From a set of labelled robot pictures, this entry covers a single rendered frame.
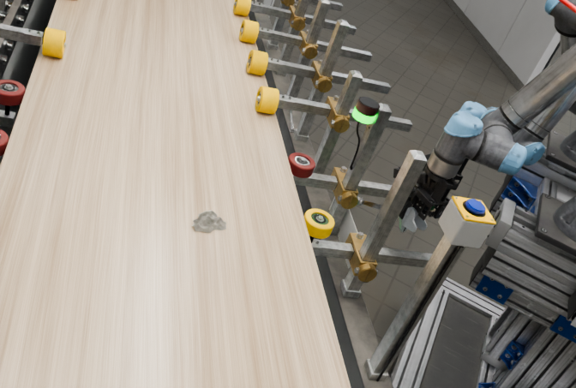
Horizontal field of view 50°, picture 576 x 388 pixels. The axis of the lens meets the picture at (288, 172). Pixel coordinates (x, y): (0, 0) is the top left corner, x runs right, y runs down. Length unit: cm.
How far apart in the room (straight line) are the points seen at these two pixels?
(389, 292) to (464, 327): 44
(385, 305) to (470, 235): 162
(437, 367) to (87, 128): 149
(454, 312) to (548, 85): 133
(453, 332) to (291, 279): 130
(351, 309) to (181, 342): 62
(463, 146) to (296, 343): 59
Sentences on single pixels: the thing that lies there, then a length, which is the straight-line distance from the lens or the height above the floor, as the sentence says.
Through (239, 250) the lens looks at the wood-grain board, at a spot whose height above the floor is 90.
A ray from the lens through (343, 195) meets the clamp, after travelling 179.
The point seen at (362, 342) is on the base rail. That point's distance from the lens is 163.
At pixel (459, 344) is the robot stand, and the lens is 256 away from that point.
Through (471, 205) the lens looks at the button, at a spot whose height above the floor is 123.
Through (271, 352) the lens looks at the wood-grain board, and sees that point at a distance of 124.
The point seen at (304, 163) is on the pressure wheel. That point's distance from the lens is 177.
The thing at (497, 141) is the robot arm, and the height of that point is 125.
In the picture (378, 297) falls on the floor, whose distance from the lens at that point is 287.
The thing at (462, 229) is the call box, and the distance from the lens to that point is 124.
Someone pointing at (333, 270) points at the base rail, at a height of 70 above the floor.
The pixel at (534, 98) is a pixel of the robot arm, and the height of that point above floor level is 134.
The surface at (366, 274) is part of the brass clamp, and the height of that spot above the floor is 81.
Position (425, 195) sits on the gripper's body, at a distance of 156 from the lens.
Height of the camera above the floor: 183
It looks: 33 degrees down
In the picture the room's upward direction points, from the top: 21 degrees clockwise
